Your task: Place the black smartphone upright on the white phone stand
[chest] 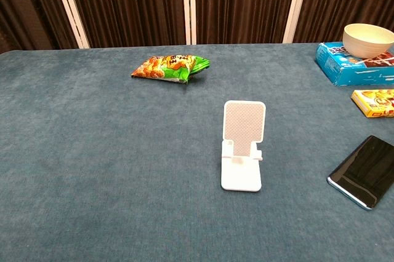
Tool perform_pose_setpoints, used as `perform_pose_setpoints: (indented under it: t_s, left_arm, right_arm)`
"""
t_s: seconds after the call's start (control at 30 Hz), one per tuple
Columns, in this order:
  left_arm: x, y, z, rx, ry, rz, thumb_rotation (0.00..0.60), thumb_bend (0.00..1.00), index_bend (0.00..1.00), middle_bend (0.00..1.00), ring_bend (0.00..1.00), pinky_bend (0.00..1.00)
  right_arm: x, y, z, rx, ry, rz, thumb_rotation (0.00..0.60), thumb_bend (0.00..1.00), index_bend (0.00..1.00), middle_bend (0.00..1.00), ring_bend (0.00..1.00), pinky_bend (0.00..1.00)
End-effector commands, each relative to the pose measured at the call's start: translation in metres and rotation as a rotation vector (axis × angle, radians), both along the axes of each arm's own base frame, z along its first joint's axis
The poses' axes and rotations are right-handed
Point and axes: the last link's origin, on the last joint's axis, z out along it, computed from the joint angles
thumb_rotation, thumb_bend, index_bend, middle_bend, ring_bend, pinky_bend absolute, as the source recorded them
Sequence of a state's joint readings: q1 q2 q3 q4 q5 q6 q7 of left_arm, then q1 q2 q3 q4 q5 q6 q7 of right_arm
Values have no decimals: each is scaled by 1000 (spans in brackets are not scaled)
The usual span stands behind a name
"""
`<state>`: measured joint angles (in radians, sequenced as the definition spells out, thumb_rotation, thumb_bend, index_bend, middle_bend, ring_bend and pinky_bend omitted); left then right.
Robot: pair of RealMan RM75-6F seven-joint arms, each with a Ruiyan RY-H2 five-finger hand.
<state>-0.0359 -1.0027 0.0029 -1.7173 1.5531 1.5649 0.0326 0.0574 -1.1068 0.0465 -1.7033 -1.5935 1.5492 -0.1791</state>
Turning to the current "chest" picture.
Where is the yellow cardboard box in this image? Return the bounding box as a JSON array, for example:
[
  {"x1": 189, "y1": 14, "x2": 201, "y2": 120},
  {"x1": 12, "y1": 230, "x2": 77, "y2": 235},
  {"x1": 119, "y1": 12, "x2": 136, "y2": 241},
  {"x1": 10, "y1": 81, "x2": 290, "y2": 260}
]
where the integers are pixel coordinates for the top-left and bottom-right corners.
[{"x1": 350, "y1": 89, "x2": 394, "y2": 119}]

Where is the cream bowl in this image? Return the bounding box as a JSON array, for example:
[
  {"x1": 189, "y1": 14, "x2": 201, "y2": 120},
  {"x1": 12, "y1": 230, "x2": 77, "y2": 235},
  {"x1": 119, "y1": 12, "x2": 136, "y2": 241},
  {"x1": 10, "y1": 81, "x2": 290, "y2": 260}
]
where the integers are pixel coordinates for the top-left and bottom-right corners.
[{"x1": 342, "y1": 23, "x2": 394, "y2": 60}]

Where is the blue cardboard box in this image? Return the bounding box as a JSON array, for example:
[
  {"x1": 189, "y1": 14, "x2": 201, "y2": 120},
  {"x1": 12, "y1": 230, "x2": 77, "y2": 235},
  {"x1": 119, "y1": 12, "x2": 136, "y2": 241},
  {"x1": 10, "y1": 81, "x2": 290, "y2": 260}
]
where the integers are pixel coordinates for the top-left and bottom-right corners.
[{"x1": 314, "y1": 41, "x2": 394, "y2": 87}]

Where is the black smartphone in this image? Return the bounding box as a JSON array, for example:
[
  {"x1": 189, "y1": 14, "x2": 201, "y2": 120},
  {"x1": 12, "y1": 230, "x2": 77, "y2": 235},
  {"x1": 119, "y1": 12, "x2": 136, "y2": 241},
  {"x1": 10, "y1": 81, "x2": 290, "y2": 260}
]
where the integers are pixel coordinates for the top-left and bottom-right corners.
[{"x1": 326, "y1": 135, "x2": 394, "y2": 211}]

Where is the white screen frame post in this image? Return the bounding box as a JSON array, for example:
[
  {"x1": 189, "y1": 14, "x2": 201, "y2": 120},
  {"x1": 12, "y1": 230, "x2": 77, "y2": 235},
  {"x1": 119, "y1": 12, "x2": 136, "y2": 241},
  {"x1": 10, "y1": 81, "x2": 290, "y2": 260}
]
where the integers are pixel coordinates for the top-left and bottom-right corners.
[
  {"x1": 49, "y1": 0, "x2": 90, "y2": 49},
  {"x1": 282, "y1": 0, "x2": 312, "y2": 44},
  {"x1": 181, "y1": 0, "x2": 198, "y2": 46}
]

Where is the blue velvet tablecloth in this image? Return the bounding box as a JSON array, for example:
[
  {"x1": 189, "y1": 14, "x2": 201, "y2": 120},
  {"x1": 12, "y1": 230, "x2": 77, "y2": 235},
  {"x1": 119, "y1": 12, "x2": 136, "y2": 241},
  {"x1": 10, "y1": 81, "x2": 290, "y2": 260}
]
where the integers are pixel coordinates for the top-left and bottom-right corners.
[{"x1": 0, "y1": 41, "x2": 394, "y2": 262}]

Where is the dark brown curtain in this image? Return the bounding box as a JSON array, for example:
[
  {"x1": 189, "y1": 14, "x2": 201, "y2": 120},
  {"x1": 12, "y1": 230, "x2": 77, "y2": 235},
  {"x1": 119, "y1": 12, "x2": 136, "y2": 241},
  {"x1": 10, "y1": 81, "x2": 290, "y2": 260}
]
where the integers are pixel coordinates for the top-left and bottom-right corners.
[{"x1": 0, "y1": 0, "x2": 394, "y2": 55}]

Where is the green orange snack bag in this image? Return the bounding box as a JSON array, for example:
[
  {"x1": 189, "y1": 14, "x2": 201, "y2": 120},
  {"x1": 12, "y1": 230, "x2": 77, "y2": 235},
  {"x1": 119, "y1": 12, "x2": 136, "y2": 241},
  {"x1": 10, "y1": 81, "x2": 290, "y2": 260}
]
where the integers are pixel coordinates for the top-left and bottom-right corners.
[{"x1": 131, "y1": 54, "x2": 211, "y2": 85}]

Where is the white folding phone stand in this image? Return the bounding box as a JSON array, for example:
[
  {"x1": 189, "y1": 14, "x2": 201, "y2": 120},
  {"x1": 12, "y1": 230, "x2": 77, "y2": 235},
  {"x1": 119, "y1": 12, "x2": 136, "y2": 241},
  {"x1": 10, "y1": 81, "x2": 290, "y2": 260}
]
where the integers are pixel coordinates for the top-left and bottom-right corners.
[{"x1": 220, "y1": 100, "x2": 267, "y2": 193}]

